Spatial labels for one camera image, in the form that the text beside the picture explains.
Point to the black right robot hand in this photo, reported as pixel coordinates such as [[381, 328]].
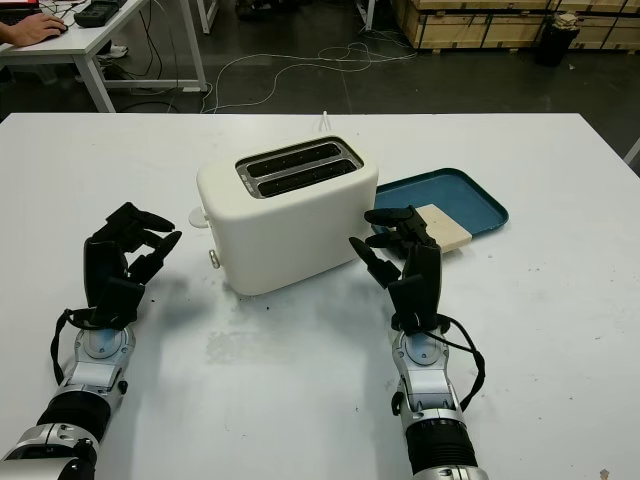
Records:
[[425, 280]]

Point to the person's bare hand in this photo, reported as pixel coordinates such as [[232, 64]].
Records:
[[35, 27]]

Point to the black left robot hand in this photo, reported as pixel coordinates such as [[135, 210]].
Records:
[[102, 265]]

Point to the slice of bread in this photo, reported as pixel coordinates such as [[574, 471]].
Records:
[[445, 230]]

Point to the blue plastic tray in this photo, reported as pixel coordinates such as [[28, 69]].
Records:
[[450, 190]]

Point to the white toaster lever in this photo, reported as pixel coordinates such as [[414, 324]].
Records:
[[196, 217]]

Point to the white two-slot toaster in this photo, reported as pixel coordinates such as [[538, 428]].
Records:
[[290, 235]]

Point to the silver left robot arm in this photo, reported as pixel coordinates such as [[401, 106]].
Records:
[[95, 360]]

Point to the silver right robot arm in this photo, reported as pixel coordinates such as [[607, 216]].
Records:
[[425, 375]]

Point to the silver toaster dial knob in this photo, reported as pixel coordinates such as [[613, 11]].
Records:
[[215, 258]]

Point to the black laptop keyboard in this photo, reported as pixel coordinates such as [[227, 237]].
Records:
[[15, 12]]

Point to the black computer mouse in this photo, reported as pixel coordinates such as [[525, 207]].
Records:
[[62, 28]]

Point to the white office desk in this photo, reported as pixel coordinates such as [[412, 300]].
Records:
[[75, 40]]

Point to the black handheld device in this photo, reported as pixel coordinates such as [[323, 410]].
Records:
[[97, 14]]

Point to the grey chair part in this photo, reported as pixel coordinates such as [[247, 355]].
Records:
[[635, 155]]

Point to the wooden shipping crate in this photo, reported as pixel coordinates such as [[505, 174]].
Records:
[[465, 22], [610, 22]]

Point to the black trash bin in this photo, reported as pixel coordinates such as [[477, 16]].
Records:
[[552, 47]]

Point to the crumpled paper in bin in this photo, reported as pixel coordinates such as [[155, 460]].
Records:
[[565, 22]]

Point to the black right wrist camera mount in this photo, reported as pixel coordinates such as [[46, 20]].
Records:
[[406, 305]]

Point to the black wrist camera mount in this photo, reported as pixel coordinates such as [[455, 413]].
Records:
[[406, 305], [117, 305]]

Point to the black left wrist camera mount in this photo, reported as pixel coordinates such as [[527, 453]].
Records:
[[117, 305]]

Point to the white desk leg frame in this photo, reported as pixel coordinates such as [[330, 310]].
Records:
[[370, 12], [206, 15]]

